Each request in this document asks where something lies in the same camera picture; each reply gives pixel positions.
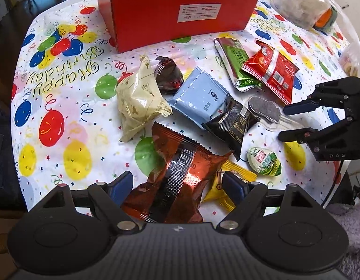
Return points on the cream snack packet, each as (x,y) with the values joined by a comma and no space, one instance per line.
(139,99)

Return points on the red snack packet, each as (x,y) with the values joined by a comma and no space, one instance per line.
(273,70)

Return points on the black snack packet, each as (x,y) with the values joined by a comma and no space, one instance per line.
(232,125)

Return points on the purple fuzzy cloth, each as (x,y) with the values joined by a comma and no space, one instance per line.
(355,239)

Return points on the yellow snack packet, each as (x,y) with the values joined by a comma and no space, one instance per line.
(215,191)

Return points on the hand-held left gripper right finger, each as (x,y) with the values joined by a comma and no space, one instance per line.
(232,185)

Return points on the shiny brown snack packet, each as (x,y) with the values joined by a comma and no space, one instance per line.
(174,166)

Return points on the green snack packet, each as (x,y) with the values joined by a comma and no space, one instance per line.
(232,55)

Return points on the red cardboard box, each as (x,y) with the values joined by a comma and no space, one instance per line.
(144,14)

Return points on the dark round snack packet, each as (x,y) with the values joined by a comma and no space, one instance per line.
(168,75)

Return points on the balloon print tablecloth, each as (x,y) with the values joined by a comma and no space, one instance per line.
(66,116)

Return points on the light blue snack packet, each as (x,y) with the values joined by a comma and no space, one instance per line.
(197,96)

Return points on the orange green item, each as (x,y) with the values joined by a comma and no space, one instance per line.
(324,20)

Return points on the white plastic bag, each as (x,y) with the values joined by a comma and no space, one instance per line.
(299,3)

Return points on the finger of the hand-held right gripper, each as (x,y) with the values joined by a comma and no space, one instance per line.
(296,135)
(299,107)

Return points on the clear packet with dark cookie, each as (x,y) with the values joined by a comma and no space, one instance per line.
(263,109)

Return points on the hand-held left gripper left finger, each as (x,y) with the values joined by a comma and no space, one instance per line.
(121,187)

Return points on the clear plastic bag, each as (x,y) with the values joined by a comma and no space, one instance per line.
(355,61)

